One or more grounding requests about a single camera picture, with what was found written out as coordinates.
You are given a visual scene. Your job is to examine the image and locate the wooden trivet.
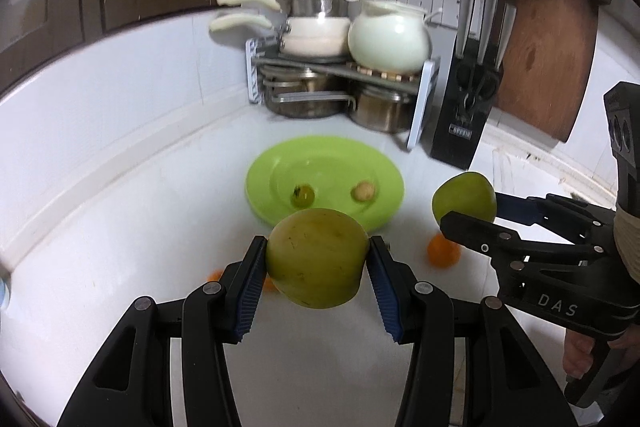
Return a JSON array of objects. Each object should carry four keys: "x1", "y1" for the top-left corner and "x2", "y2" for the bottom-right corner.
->
[{"x1": 348, "y1": 62, "x2": 423, "y2": 82}]

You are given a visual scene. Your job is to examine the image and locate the orange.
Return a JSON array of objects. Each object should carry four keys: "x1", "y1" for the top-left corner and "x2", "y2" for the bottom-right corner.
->
[{"x1": 426, "y1": 232, "x2": 462, "y2": 269}]

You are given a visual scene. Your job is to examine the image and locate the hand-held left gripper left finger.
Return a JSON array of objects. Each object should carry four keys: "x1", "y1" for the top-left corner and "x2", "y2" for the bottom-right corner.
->
[{"x1": 57, "y1": 235, "x2": 268, "y2": 427}]

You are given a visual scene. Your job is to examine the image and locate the cream white saucepan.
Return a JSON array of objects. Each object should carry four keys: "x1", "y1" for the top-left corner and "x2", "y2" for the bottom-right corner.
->
[{"x1": 209, "y1": 12, "x2": 352, "y2": 58}]

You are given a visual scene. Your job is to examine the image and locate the tall steel pot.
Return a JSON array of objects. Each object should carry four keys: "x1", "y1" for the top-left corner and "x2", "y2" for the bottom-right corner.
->
[{"x1": 349, "y1": 87, "x2": 417, "y2": 134}]

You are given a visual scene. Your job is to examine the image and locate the black kitchen scissors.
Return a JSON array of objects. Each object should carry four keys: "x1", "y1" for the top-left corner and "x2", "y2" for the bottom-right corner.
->
[{"x1": 457, "y1": 64, "x2": 501, "y2": 120}]

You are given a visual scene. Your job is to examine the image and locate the small green citrus fruit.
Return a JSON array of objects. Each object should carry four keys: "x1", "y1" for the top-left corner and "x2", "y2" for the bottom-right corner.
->
[{"x1": 291, "y1": 184, "x2": 316, "y2": 208}]

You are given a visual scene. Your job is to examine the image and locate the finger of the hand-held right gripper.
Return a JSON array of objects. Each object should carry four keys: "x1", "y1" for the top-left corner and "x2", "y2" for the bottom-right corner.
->
[
  {"x1": 439, "y1": 211, "x2": 611, "y2": 280},
  {"x1": 494, "y1": 192, "x2": 617, "y2": 249}
]

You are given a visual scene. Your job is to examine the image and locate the white ceramic pot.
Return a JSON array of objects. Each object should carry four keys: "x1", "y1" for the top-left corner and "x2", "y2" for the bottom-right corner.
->
[{"x1": 347, "y1": 0, "x2": 445, "y2": 74}]

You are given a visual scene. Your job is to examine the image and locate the wide steel pot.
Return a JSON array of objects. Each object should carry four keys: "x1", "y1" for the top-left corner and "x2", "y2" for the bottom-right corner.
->
[{"x1": 260, "y1": 67, "x2": 357, "y2": 118}]

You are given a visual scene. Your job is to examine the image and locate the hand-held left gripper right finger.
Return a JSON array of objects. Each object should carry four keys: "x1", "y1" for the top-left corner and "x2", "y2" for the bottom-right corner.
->
[{"x1": 367, "y1": 236, "x2": 583, "y2": 427}]

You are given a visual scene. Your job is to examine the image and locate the grey white pot rack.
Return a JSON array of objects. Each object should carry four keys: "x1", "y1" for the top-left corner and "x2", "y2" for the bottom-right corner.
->
[{"x1": 244, "y1": 37, "x2": 442, "y2": 152}]

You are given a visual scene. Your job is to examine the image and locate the steel handled knife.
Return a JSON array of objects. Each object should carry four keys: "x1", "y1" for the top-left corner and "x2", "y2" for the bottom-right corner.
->
[
  {"x1": 477, "y1": 0, "x2": 500, "y2": 65},
  {"x1": 459, "y1": 0, "x2": 478, "y2": 58},
  {"x1": 495, "y1": 4, "x2": 517, "y2": 70}
]

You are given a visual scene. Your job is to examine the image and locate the brown wooden cutting board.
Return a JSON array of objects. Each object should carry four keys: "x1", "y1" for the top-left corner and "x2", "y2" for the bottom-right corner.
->
[{"x1": 492, "y1": 0, "x2": 601, "y2": 144}]

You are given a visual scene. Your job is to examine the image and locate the person's right hand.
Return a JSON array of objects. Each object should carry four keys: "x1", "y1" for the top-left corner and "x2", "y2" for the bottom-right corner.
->
[{"x1": 561, "y1": 329, "x2": 596, "y2": 380}]

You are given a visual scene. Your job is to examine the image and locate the black knife block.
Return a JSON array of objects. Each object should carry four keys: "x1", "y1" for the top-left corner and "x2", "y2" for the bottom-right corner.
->
[{"x1": 429, "y1": 34, "x2": 503, "y2": 171}]

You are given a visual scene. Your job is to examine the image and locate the green apple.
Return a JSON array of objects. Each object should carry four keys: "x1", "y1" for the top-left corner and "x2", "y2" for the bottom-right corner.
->
[
  {"x1": 432, "y1": 172, "x2": 498, "y2": 228},
  {"x1": 265, "y1": 208, "x2": 372, "y2": 309}
]

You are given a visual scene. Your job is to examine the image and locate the steel saucepan cream handle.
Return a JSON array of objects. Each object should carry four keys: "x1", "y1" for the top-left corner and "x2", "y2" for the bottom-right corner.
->
[{"x1": 216, "y1": 0, "x2": 351, "y2": 20}]

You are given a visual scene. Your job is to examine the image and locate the small tan round fruit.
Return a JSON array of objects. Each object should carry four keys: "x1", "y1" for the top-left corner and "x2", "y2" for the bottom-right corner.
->
[{"x1": 350, "y1": 181, "x2": 377, "y2": 202}]

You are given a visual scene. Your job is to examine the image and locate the green plate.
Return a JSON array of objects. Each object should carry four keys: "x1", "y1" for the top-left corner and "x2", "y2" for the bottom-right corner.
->
[{"x1": 245, "y1": 135, "x2": 406, "y2": 233}]

